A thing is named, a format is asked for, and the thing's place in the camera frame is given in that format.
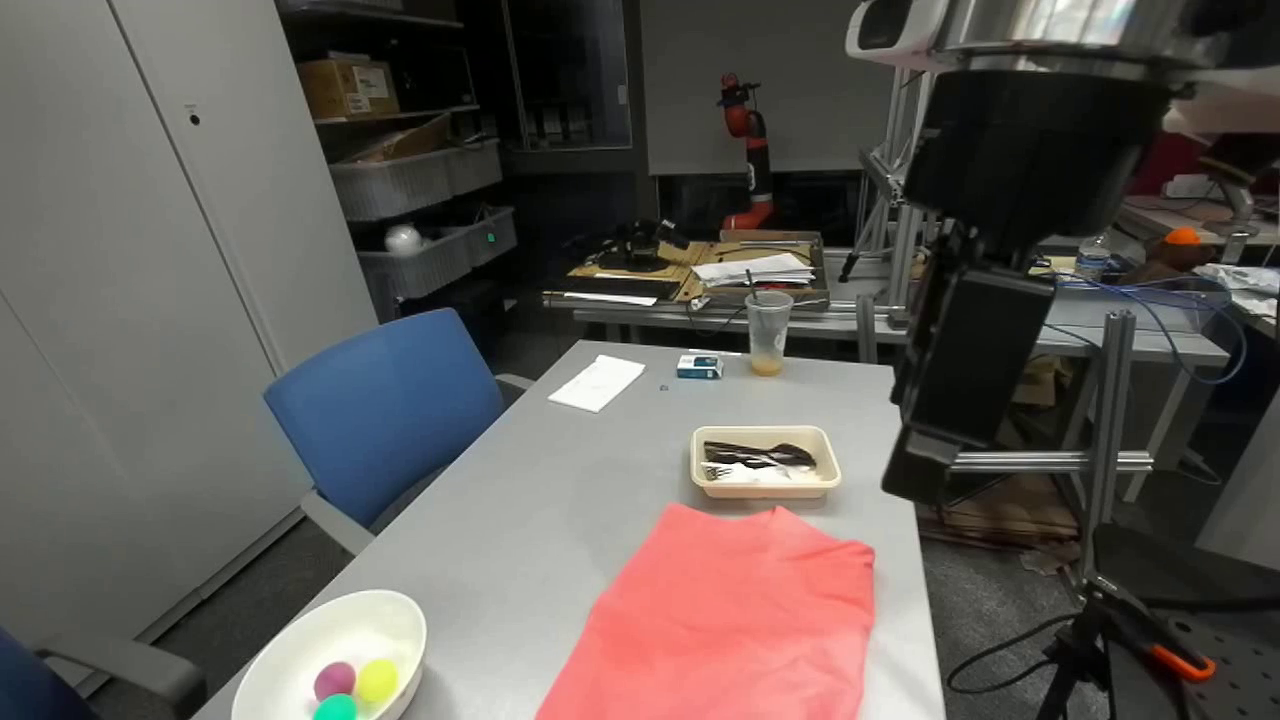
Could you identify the red shirt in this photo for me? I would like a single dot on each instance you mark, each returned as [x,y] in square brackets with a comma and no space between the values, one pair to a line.
[754,619]

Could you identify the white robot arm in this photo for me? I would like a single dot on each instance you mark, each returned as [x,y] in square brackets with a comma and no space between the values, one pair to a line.
[1036,123]

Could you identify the small blue box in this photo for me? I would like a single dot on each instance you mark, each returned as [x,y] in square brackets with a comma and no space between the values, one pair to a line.
[696,371]

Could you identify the white paper sheet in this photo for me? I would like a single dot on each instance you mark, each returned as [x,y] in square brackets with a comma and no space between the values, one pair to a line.
[598,386]

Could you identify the cluttered back table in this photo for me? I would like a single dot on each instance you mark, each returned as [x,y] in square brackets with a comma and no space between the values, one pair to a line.
[702,282]

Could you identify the black cutlery in tray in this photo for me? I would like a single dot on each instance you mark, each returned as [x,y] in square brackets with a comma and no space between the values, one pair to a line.
[758,458]

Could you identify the beige plastic tray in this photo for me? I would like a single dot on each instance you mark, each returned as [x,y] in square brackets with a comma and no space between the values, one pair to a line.
[733,481]

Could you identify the clear plastic cup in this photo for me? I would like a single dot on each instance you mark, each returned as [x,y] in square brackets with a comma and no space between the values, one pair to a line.
[764,331]

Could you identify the grey storage bin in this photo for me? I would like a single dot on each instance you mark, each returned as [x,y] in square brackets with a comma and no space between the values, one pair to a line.
[414,261]

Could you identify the blue chair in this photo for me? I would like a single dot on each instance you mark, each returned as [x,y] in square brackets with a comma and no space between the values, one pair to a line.
[382,414]

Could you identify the white bowl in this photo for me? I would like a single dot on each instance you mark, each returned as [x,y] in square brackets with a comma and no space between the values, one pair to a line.
[357,627]

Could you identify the cardboard box on shelf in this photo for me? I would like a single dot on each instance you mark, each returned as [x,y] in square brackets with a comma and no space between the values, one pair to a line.
[348,89]

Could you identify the yellow ball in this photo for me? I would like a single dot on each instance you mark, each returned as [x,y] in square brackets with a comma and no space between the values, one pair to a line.
[379,681]

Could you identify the pink ball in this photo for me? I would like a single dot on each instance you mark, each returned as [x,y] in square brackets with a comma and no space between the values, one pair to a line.
[335,679]

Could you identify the green ball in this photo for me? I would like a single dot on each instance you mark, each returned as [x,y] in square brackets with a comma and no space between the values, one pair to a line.
[336,709]

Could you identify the grey metal cabinet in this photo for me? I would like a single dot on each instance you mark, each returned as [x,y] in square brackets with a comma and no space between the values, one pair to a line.
[171,240]

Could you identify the black camera tripod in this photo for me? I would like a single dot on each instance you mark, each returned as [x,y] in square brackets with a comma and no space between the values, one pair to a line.
[1110,614]

